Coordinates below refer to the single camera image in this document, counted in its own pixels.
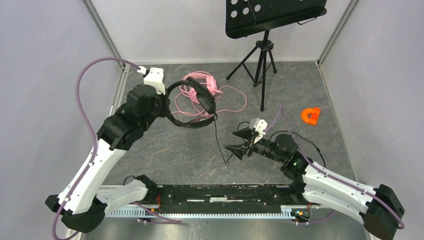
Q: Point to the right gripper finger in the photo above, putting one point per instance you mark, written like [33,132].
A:
[245,133]
[239,150]

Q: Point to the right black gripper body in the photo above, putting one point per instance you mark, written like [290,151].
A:
[264,148]

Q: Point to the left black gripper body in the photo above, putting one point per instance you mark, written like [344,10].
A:
[161,108]

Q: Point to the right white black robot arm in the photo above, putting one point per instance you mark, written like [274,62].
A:
[378,209]

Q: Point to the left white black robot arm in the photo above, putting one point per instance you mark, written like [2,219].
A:
[79,206]

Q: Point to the pink headphones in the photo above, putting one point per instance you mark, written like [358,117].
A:
[210,84]

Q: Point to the orange plastic block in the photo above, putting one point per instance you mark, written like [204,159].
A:
[310,116]

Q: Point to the black music stand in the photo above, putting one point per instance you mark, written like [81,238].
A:
[244,18]

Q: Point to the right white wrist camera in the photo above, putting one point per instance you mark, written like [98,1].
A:
[258,127]

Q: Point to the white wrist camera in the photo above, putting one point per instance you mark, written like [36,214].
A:
[258,127]
[153,77]

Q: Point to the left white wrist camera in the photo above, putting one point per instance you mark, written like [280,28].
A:
[153,77]

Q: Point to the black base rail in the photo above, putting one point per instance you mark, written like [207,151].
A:
[222,198]

